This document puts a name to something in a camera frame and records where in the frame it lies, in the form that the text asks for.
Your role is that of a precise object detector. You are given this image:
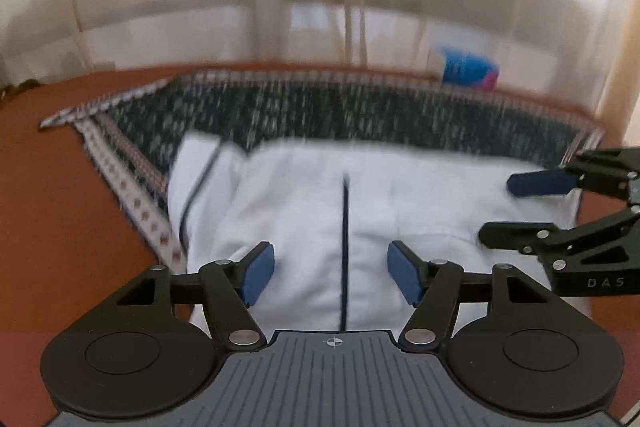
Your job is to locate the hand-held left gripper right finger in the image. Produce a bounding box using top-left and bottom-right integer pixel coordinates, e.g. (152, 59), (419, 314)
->
(386, 239), (548, 353)

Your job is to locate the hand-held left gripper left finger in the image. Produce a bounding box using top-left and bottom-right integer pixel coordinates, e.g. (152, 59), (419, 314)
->
(117, 241), (277, 352)

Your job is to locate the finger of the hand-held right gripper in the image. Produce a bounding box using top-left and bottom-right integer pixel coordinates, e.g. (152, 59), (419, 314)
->
(506, 146), (640, 198)
(477, 207), (640, 273)

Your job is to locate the white garment with dark piping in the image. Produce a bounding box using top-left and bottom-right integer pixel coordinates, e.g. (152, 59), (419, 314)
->
(166, 132), (583, 334)

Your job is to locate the blue pink tissue packet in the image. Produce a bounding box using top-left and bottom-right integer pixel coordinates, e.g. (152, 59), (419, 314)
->
(429, 47), (501, 92)

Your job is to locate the dark patterned blanket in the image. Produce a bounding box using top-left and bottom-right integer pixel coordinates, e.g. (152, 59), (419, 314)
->
(39, 73), (607, 280)

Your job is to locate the brown bed sheet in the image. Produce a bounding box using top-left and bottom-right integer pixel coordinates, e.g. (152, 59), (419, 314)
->
(0, 62), (640, 427)

